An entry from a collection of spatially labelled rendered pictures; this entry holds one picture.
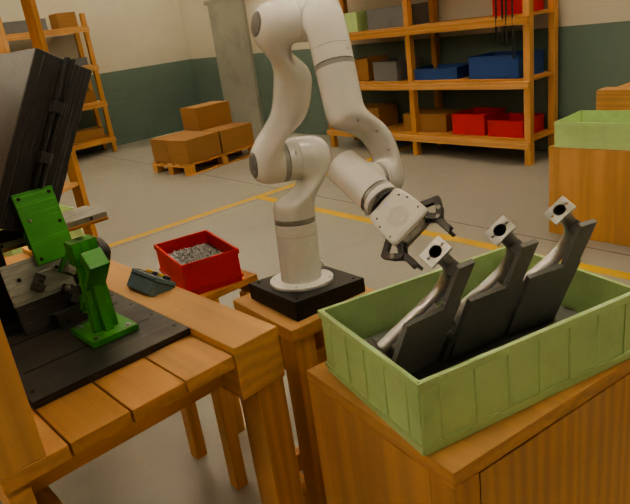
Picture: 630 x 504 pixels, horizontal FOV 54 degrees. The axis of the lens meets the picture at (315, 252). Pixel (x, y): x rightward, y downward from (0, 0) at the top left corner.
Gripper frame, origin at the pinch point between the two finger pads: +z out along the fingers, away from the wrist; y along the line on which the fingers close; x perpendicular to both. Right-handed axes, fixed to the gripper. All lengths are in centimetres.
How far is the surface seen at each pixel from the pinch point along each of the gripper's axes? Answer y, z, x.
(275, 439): -66, -13, 34
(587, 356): 5.3, 26.6, 37.1
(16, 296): -88, -80, -9
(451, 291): -3.9, 6.6, 5.9
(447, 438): -25.8, 24.4, 13.2
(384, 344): -22.0, 2.3, 9.6
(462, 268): 0.9, 6.6, 2.1
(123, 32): -81, -975, 473
